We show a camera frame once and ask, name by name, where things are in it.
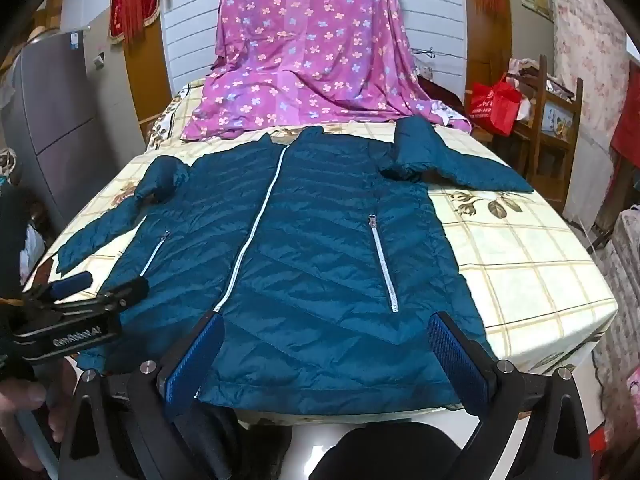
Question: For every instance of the floral fabric cover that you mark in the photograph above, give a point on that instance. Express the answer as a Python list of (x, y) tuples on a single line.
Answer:
[(620, 285)]

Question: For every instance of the teal puffer jacket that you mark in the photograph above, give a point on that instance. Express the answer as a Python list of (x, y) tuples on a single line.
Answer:
[(300, 260)]

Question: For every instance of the brown wooden frame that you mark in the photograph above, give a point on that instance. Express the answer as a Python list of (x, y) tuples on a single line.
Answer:
[(150, 85)]

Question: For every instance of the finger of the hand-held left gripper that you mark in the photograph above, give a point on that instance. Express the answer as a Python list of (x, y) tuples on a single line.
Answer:
[(70, 284), (125, 290)]

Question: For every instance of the purple floral bed sheet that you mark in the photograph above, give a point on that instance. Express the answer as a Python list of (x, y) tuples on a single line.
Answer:
[(310, 60)]

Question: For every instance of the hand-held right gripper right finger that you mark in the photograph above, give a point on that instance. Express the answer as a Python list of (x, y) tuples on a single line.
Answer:
[(455, 360)]

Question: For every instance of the red shopping bag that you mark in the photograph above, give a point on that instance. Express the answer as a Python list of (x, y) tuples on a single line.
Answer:
[(492, 107)]

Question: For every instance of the white slatted headboard panel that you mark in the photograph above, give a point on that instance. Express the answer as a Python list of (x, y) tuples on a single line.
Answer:
[(190, 35)]

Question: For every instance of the red fringed hanging decoration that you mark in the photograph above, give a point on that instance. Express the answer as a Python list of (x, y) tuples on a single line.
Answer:
[(132, 0)]

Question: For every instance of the person's left hand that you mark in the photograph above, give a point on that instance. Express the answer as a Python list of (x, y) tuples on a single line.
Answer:
[(27, 405)]

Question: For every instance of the wooden chair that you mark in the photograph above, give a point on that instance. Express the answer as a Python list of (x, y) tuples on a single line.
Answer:
[(537, 125)]

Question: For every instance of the grey refrigerator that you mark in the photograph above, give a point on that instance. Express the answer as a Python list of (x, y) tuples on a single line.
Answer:
[(50, 110)]

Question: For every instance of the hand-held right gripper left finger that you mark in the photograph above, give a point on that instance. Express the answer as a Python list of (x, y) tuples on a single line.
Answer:
[(194, 362)]

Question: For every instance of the pink floral curtain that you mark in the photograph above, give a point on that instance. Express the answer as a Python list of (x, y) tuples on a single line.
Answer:
[(585, 60)]

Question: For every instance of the bed with cream checked cover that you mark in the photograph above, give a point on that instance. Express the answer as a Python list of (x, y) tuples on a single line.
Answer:
[(525, 270)]

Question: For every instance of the red cloth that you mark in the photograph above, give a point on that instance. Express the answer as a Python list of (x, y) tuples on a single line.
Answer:
[(627, 135)]

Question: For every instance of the pink cloth pile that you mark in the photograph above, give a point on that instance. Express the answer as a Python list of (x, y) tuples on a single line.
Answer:
[(522, 70)]

